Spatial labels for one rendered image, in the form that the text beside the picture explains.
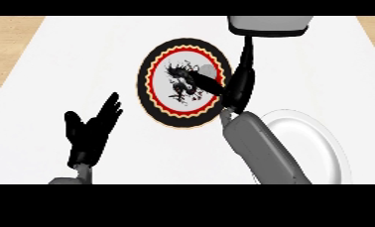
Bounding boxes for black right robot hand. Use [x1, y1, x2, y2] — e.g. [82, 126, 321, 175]
[190, 35, 256, 114]

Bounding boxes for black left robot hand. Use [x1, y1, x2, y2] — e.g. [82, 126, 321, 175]
[63, 91, 123, 170]

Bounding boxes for black red patterned plate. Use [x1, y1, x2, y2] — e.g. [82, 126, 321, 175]
[135, 37, 234, 129]

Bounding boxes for plain white plate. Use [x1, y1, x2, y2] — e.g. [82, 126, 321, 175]
[258, 108, 352, 185]

